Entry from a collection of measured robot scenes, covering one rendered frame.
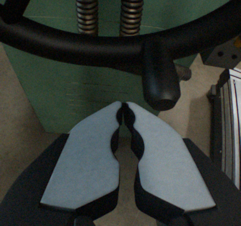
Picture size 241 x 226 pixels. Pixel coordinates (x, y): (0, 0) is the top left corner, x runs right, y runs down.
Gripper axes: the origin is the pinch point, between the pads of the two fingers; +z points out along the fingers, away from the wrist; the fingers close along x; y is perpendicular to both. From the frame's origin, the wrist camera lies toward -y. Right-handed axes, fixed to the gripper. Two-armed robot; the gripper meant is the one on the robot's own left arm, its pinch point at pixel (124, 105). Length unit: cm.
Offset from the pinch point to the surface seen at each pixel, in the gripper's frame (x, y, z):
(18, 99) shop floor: -47, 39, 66
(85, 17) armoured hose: -4.1, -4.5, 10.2
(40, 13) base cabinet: -14.8, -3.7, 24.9
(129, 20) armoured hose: 0.6, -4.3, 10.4
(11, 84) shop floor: -54, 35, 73
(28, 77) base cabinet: -23.4, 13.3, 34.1
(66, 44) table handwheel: -4.8, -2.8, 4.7
